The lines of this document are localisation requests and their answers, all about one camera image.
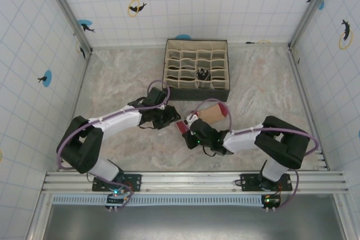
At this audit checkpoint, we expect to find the aluminium front rail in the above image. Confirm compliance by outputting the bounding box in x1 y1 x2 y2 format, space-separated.
41 170 349 194

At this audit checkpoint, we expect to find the grey beige divided organizer box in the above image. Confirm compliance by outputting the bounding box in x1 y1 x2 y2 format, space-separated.
162 39 231 102

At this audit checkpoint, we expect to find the aluminium side rail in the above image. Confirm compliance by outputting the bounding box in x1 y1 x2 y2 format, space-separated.
57 48 93 172
288 48 330 172

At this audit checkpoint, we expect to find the grey metal panel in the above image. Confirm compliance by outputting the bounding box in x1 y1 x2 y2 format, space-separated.
42 203 348 240

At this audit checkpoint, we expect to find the black white striped sock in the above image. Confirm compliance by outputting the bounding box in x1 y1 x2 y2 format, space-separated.
196 67 211 81

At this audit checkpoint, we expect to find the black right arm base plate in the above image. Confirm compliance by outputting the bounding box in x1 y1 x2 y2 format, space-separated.
241 173 293 192

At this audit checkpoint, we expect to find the marble pattern table cover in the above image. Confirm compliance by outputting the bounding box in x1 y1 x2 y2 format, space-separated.
60 47 329 172

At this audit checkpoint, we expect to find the aluminium corner post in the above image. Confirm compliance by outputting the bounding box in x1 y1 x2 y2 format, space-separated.
41 0 93 54
288 0 338 51

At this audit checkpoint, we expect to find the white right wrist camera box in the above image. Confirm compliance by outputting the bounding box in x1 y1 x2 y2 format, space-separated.
185 112 199 125

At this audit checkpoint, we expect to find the aluminium back rail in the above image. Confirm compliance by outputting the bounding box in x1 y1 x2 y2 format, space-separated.
89 42 293 51

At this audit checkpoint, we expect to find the beige sock with red toe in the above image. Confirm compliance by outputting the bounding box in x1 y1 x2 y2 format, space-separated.
175 103 228 135

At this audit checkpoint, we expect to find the white slotted cable duct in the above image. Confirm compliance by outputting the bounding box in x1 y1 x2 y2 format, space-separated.
52 194 267 206

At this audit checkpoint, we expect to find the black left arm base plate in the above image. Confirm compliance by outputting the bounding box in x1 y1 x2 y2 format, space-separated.
92 173 142 193

